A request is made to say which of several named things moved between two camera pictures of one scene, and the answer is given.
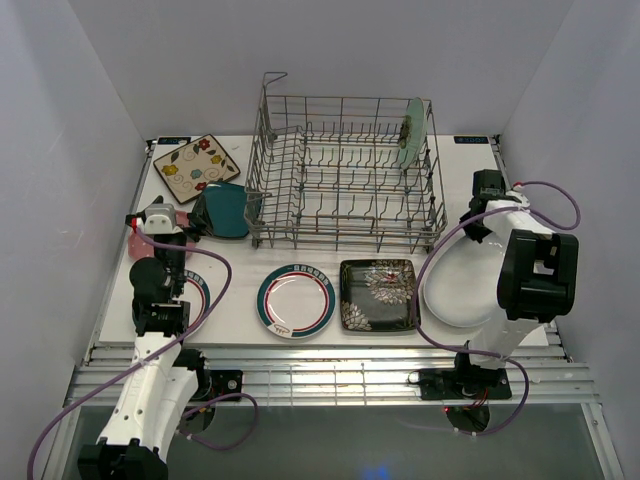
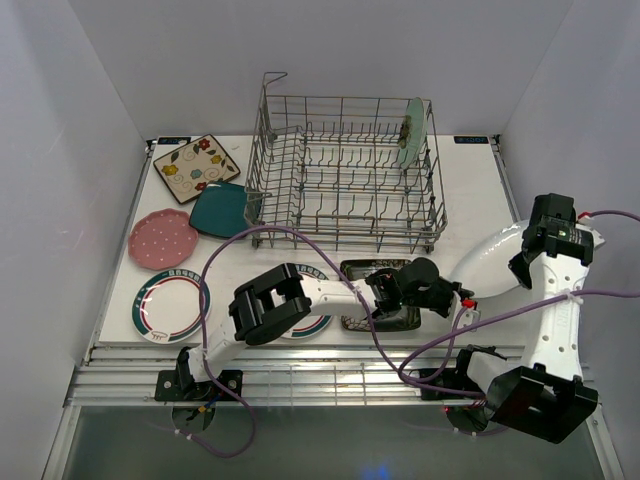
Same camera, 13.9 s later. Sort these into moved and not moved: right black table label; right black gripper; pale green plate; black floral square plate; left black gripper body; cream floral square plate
Moved: right black gripper; left black gripper body
Not moved: cream floral square plate; black floral square plate; right black table label; pale green plate
